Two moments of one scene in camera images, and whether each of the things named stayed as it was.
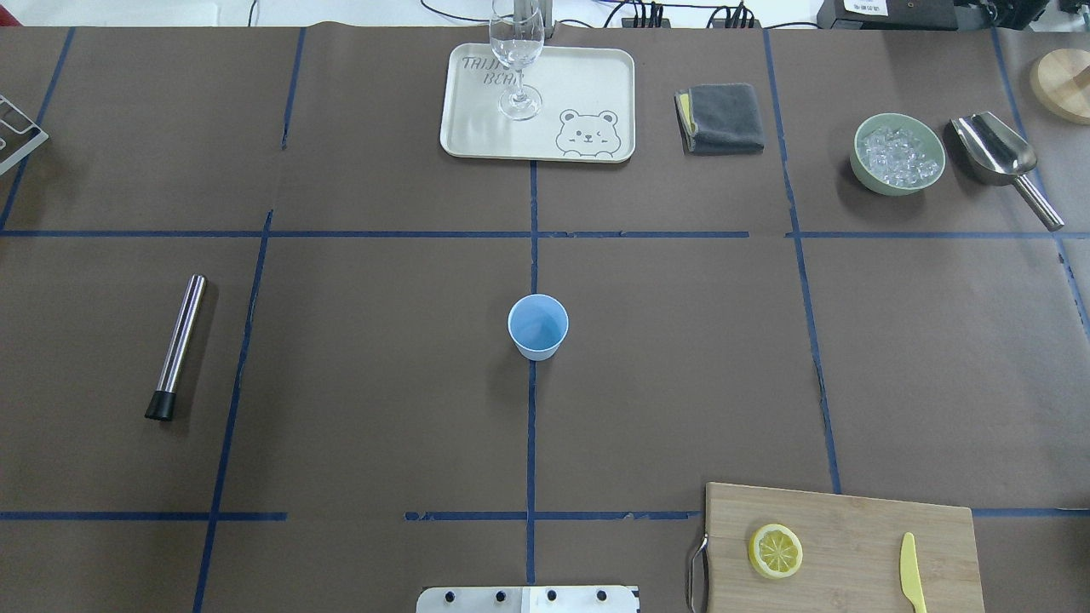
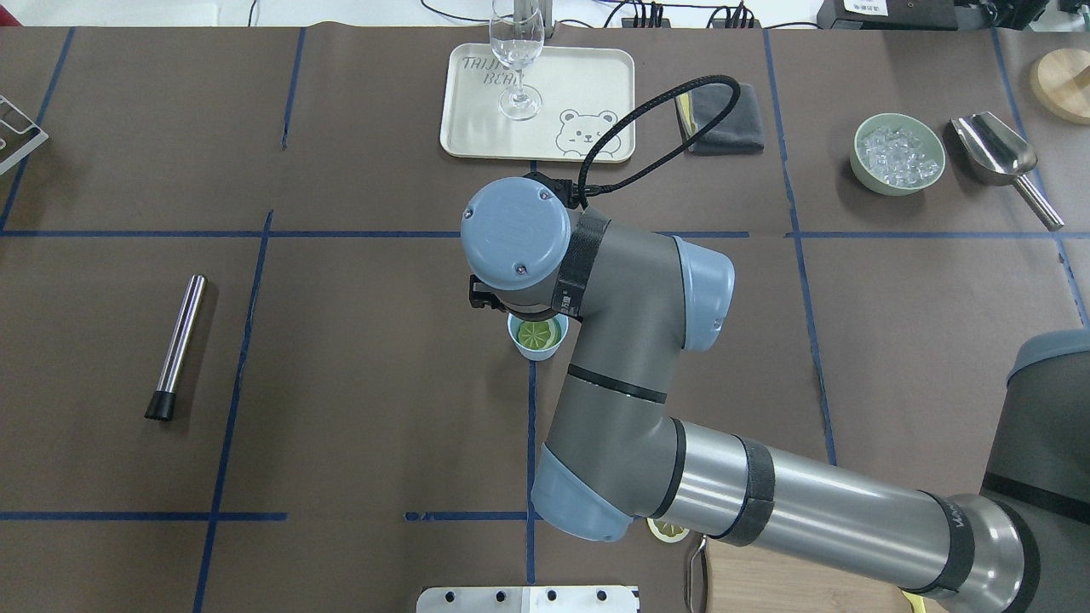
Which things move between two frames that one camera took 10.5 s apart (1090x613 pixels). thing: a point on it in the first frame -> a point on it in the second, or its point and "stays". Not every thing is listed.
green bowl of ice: (897, 155) stays
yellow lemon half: (775, 551) -> (537, 335)
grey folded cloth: (719, 119) stays
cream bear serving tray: (588, 113) stays
